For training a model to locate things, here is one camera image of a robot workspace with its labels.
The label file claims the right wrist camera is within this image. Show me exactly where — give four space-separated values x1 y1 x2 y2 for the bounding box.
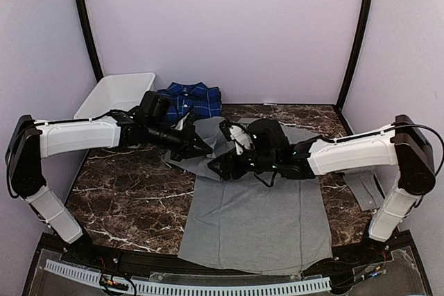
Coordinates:
219 119 253 155

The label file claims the grey long sleeve shirt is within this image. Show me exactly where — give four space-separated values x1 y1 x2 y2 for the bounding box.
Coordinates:
164 116 381 275

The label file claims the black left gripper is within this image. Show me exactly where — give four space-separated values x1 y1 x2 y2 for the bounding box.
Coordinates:
146 120 212 162

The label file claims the white slotted cable duct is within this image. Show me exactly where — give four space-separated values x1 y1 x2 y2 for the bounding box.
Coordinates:
44 259 331 295

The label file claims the right black frame post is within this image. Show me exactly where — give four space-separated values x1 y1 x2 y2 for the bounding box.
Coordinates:
335 0 372 114

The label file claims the blue plaid folded shirt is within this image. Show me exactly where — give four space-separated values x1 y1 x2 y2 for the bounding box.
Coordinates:
157 82 222 124

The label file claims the black front rail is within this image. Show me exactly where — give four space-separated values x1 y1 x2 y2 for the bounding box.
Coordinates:
41 232 413 278

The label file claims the left black frame post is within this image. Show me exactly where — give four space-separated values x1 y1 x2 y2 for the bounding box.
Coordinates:
75 0 104 82

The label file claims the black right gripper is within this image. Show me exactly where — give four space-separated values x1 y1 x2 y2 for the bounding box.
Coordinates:
207 148 278 180

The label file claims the white plastic bin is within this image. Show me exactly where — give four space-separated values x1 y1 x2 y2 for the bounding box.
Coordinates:
74 72 156 119

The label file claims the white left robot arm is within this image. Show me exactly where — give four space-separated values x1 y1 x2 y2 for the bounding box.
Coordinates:
5 91 213 265

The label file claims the black frame post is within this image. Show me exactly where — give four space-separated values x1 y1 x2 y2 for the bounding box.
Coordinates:
75 0 104 82
335 0 372 114

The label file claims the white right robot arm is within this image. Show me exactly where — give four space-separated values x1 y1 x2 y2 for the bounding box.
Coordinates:
208 114 442 264

